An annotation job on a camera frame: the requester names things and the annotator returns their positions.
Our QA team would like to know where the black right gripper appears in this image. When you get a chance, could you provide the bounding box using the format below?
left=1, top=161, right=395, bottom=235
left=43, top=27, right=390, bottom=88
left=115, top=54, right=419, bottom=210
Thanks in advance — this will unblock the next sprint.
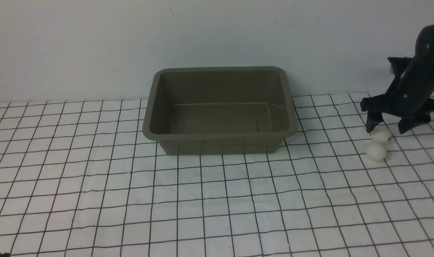
left=360, top=25, right=434, bottom=134

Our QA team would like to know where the white table-tennis ball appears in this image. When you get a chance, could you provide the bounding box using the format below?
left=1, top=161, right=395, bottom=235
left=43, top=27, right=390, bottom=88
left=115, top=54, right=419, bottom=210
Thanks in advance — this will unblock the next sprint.
left=366, top=142, right=387, bottom=162
left=370, top=126, right=392, bottom=144

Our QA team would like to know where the olive plastic storage bin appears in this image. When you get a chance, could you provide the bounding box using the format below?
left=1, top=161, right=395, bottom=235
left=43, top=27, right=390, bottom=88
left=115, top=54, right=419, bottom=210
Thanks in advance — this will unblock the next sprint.
left=142, top=66, right=298, bottom=156

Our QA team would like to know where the white black-grid table cloth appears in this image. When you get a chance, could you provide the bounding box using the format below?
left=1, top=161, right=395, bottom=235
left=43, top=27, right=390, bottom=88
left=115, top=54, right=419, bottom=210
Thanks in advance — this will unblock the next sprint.
left=0, top=94, right=434, bottom=257

